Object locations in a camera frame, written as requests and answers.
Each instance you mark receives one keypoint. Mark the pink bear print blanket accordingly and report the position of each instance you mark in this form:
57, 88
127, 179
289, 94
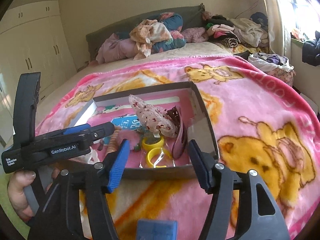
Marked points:
259, 122

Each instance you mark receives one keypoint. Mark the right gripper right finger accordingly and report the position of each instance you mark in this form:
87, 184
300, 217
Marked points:
259, 216

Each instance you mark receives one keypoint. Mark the orange spiral hair clip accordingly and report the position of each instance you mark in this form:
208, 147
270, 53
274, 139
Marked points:
113, 145

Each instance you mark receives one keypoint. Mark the pile of bedding and clothes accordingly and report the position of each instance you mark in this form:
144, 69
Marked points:
156, 34

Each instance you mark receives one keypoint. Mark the yellow rings in bag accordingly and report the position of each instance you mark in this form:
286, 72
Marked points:
155, 152

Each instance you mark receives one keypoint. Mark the small blue plastic box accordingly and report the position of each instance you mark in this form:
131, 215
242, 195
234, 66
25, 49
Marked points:
149, 229

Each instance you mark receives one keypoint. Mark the shallow dark cardboard box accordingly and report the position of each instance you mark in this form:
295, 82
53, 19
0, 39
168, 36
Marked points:
150, 157

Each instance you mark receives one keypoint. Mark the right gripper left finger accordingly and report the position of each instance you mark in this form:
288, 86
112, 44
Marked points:
58, 215

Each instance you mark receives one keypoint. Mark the dark green headboard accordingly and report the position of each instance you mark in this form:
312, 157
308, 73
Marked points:
191, 16

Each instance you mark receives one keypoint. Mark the glossy maroon hair clip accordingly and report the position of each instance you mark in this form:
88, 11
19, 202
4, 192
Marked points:
180, 142

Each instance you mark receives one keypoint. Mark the cream wardrobe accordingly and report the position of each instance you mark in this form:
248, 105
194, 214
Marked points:
32, 40

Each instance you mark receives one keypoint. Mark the dark clothes on windowsill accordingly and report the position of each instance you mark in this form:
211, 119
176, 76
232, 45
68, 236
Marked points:
311, 51

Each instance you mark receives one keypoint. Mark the clothes pile by window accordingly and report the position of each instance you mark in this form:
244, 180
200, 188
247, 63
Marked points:
248, 38

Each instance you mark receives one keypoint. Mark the floral fabric bow scrunchie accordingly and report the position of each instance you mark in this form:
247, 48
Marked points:
154, 118

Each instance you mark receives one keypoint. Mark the person's left hand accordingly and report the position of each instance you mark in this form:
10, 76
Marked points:
18, 181

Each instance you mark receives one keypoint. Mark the cream curtain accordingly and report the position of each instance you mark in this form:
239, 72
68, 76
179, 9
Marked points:
279, 26

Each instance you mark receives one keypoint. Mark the cream claw hair clip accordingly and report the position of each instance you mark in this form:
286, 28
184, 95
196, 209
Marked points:
91, 157

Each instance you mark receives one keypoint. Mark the blue printed card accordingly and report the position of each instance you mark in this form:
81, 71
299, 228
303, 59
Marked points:
128, 122

